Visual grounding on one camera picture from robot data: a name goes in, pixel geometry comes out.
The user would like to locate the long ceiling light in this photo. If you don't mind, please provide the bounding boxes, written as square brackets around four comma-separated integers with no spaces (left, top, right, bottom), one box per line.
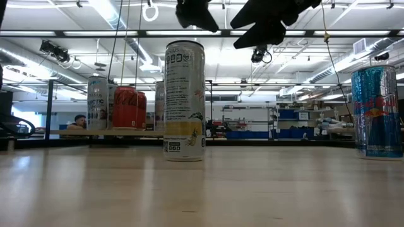
[62,30,222,37]

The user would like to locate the blue storage bins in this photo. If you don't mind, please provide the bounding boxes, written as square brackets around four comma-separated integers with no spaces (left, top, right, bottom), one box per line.
[225,108,316,140]

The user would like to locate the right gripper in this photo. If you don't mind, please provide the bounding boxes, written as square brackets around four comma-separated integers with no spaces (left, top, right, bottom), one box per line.
[175,0,323,50]

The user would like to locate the Celsius can pineapple print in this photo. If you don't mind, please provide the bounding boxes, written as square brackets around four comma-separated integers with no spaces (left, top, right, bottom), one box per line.
[163,40,206,162]

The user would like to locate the person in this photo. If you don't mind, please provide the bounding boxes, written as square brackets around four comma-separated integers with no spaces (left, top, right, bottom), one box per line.
[66,113,88,131]

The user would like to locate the blue silver Red Bull can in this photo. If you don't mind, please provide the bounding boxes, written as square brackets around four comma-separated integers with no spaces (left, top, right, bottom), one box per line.
[351,65,403,160]

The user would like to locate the wooden shelf black metal frame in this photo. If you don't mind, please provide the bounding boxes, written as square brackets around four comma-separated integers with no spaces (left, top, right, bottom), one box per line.
[45,78,165,149]

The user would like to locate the Celsius can blue palm print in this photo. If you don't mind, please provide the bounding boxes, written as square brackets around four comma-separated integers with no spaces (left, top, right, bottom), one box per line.
[86,76,109,131]

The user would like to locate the black aluminium rig frame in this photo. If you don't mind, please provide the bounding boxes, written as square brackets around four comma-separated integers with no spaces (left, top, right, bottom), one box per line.
[14,137,356,149]

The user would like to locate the Celsius can orange print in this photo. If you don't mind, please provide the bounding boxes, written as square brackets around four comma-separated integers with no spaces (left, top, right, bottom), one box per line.
[154,81,165,132]

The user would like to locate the white hanging ring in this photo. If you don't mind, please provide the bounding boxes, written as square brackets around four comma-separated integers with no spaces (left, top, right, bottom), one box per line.
[141,2,160,23]

